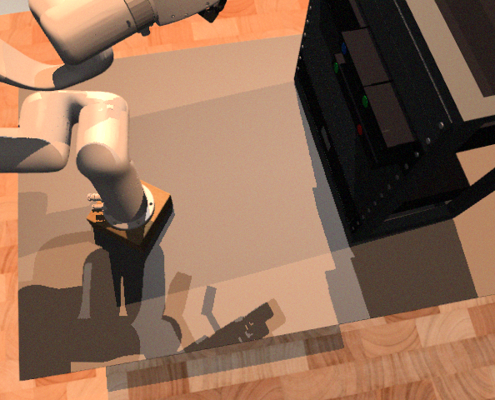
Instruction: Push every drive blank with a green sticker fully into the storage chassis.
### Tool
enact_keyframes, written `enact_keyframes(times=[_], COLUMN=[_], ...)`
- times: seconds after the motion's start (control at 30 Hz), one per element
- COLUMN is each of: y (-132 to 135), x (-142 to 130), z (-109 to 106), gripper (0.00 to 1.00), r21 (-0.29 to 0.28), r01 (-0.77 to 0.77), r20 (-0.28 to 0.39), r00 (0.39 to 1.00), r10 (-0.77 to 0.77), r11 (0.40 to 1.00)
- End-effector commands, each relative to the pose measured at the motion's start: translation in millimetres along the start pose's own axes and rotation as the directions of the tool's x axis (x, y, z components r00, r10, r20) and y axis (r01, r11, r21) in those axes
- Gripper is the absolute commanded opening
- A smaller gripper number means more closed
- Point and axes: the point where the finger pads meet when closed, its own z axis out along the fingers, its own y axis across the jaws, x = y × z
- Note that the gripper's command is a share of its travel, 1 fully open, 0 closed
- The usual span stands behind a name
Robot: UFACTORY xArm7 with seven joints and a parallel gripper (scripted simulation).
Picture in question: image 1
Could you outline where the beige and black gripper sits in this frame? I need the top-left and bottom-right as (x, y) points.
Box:
(148, 0), (227, 27)

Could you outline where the black server rack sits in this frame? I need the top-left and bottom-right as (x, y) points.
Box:
(294, 0), (495, 244)

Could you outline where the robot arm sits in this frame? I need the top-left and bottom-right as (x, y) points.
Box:
(0, 0), (155, 230)

